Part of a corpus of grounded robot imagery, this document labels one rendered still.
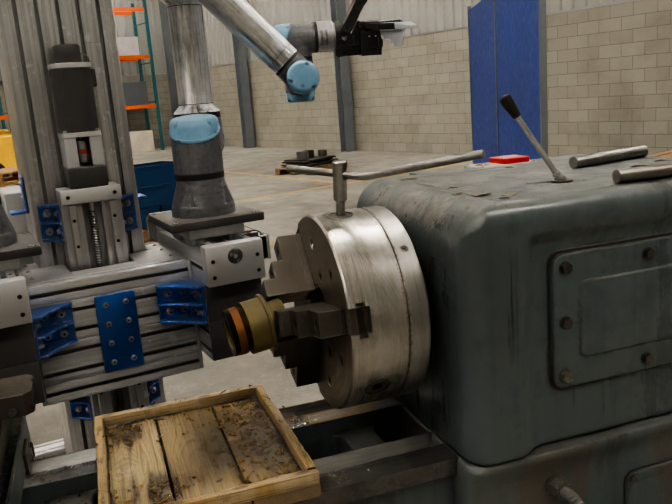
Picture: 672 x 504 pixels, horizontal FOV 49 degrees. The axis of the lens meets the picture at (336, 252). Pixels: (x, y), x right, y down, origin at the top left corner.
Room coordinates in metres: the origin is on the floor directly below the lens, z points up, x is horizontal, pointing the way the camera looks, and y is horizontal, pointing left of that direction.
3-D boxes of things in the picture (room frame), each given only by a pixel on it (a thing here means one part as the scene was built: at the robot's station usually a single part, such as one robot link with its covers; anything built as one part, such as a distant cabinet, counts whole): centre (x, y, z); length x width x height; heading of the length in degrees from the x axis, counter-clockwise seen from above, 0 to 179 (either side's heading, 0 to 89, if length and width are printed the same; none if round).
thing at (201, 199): (1.74, 0.31, 1.21); 0.15 x 0.15 x 0.10
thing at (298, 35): (1.90, 0.06, 1.56); 0.11 x 0.08 x 0.09; 95
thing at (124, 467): (1.06, 0.24, 0.89); 0.36 x 0.30 x 0.04; 18
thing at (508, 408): (1.29, -0.39, 1.06); 0.59 x 0.48 x 0.39; 108
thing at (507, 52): (7.78, -1.83, 1.18); 4.12 x 0.80 x 2.35; 176
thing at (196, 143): (1.75, 0.31, 1.33); 0.13 x 0.12 x 0.14; 5
